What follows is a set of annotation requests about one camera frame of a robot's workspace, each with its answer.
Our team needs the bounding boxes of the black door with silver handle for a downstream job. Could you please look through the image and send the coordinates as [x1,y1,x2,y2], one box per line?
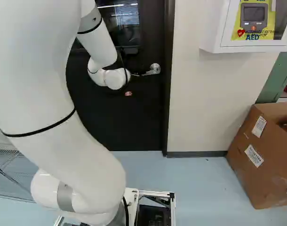
[65,0,169,152]

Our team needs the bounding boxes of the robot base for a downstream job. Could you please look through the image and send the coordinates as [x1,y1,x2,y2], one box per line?
[54,187,176,226]

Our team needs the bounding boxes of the brown cardboard box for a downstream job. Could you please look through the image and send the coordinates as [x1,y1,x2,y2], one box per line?
[226,101,287,210]

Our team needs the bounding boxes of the white wall cabinet with defibrillator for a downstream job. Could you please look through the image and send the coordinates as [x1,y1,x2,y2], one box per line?
[199,0,287,54]

